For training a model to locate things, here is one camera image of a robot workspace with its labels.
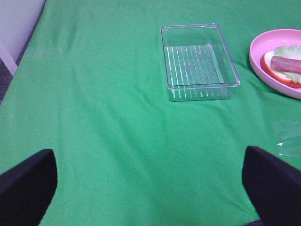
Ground clear left plastic tray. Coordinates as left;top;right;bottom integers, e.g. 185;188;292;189
160;24;240;102

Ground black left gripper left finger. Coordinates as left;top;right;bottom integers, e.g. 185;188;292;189
0;149;58;226

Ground green tablecloth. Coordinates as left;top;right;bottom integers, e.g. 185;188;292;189
0;0;301;226

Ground bread slice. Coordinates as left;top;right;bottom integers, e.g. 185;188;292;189
260;51;301;89

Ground pink round plate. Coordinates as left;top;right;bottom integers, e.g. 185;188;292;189
249;29;301;99

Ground green lettuce leaf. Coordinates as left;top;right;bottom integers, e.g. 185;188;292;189
274;45;301;83

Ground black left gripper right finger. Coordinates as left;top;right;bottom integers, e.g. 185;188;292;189
242;146;301;226

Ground bacon strip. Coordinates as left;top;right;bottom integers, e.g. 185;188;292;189
271;56;301;74

